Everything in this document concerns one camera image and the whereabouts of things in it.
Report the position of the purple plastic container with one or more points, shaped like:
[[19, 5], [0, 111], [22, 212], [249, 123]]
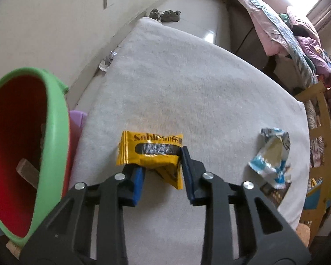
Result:
[[77, 124]]

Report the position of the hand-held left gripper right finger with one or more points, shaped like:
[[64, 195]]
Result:
[[188, 176]]

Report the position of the grey slippers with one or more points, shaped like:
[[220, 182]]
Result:
[[165, 15]]

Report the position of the window curtain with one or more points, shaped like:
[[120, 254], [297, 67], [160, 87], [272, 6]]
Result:
[[325, 11]]

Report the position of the wooden frame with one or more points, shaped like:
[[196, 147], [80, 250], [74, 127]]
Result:
[[321, 154]]

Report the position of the brown cardboard piece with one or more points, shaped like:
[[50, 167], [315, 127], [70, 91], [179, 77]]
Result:
[[29, 172]]

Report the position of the white fuzzy mat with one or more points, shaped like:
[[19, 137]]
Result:
[[187, 88]]

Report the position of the yellow snack packet black band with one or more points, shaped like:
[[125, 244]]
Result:
[[151, 154]]

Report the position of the red bucket with green rim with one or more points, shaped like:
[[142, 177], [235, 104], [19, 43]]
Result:
[[13, 132]]

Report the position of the pink patterned quilt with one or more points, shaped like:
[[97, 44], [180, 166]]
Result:
[[267, 24]]

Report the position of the blue and white wrapper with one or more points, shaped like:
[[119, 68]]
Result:
[[273, 157]]

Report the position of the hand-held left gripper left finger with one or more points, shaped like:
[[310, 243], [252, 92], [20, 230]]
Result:
[[138, 183]]

